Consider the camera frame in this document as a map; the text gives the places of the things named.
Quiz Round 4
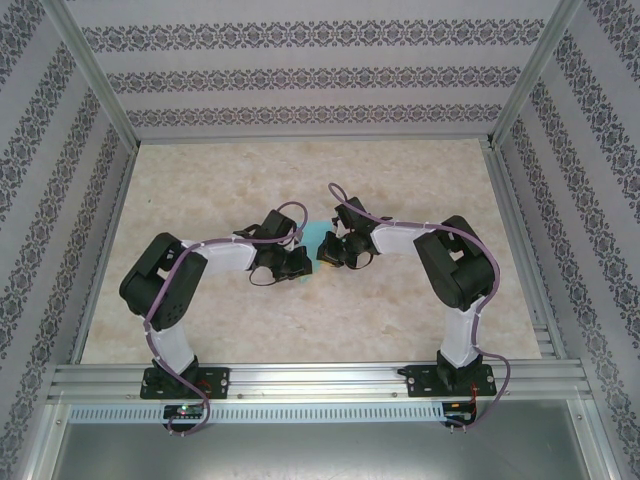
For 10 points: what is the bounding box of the teal square paper sheet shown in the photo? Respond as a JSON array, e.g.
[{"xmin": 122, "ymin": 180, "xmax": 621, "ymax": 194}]
[{"xmin": 296, "ymin": 219, "xmax": 332, "ymax": 287}]

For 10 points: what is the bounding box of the grey sheet metal shelf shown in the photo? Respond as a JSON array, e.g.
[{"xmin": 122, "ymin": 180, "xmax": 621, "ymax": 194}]
[{"xmin": 43, "ymin": 399, "xmax": 619, "ymax": 480}]

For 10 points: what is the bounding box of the short black cable loop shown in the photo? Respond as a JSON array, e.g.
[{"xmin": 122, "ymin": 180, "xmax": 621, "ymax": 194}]
[
  {"xmin": 347, "ymin": 249, "xmax": 377, "ymax": 272},
  {"xmin": 248, "ymin": 264, "xmax": 277, "ymax": 288}
]

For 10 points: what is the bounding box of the thin aluminium cross rail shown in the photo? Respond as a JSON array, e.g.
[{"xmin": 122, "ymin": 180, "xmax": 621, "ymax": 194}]
[{"xmin": 134, "ymin": 134, "xmax": 496, "ymax": 147}]

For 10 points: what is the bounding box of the long aluminium mounting rail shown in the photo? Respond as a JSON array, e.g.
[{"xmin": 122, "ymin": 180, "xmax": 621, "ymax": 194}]
[{"xmin": 47, "ymin": 363, "xmax": 587, "ymax": 402}]

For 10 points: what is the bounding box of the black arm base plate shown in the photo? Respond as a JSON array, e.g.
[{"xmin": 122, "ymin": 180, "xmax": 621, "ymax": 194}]
[
  {"xmin": 405, "ymin": 363, "xmax": 497, "ymax": 400},
  {"xmin": 139, "ymin": 367, "xmax": 231, "ymax": 401}
]

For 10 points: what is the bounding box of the slotted grey cable duct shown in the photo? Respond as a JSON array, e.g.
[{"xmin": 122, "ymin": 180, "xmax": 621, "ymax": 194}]
[{"xmin": 68, "ymin": 402, "xmax": 447, "ymax": 424}]

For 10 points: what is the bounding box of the aluminium side rail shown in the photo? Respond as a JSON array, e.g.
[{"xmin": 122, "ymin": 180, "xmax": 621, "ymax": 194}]
[{"xmin": 483, "ymin": 142, "xmax": 569, "ymax": 361}]

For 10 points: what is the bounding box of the aluminium frame post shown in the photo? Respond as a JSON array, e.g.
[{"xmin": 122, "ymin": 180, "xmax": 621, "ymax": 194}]
[
  {"xmin": 43, "ymin": 0, "xmax": 141, "ymax": 151},
  {"xmin": 487, "ymin": 0, "xmax": 587, "ymax": 149}
]

